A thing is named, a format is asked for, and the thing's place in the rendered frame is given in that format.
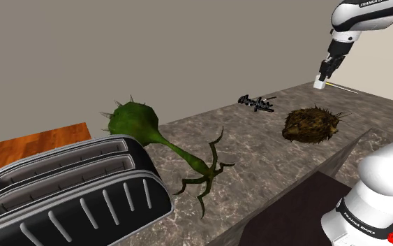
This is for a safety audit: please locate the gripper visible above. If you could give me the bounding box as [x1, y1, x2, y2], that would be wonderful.
[318, 39, 354, 83]

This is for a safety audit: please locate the green spiky plant toy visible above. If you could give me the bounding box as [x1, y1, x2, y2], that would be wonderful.
[99, 94, 237, 219]

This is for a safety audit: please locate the thin yellow pencil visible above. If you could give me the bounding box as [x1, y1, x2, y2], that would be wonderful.
[325, 82, 359, 94]

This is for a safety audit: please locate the small white block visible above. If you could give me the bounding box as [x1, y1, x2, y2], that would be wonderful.
[313, 75, 327, 91]

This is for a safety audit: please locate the small black tool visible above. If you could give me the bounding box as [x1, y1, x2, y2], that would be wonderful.
[237, 94, 278, 114]

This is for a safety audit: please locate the black toaster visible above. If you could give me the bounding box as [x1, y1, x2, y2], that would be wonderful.
[0, 134, 175, 246]

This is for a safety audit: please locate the brown spiky ball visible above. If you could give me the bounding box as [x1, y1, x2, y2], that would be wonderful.
[281, 104, 352, 145]

